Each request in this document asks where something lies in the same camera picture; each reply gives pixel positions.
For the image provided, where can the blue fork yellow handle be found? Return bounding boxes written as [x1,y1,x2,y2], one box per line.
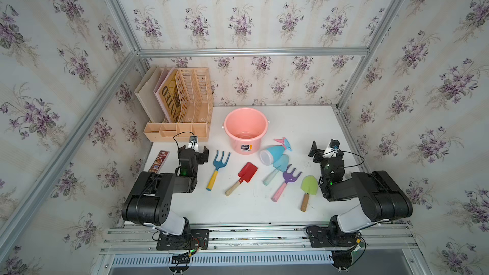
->
[206,150,231,191]

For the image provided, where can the beige folder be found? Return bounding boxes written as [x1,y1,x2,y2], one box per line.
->
[135,66,164,123]

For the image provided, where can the green shovel wooden handle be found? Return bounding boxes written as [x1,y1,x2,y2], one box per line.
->
[301,175,318,212]

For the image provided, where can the red shovel wooden handle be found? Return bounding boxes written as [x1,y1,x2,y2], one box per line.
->
[225,162,258,196]

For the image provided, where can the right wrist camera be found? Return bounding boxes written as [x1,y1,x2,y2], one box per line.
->
[323,139,340,158]

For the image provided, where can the pink plastic bucket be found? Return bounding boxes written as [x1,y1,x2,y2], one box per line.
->
[222,108,269,155]

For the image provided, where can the blue pink spray bottle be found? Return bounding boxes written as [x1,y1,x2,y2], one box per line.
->
[259,137,292,165]

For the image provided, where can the red brown flat box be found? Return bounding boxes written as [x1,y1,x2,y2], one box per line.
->
[148,150,169,174]

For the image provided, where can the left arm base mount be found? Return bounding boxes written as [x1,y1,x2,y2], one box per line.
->
[156,229,210,252]

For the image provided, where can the purple rake pink handle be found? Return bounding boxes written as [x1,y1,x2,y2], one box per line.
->
[271,164,303,202]

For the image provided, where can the beige plastic file organizer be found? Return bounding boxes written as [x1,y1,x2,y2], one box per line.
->
[135,66,214,142]

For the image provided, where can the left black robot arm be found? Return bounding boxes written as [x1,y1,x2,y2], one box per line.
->
[122,145,209,239]

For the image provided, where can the pink yellow magazine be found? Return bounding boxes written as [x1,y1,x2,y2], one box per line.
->
[154,67,181,123]

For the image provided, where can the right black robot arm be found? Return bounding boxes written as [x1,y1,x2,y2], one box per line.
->
[308,140,413,235]

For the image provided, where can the aluminium front rail frame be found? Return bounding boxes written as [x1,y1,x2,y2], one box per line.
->
[93,222,431,274]

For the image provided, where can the light blue trowel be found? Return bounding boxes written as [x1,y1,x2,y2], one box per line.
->
[263,155,290,186]

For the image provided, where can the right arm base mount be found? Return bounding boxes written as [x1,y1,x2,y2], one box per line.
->
[305,225,362,248]

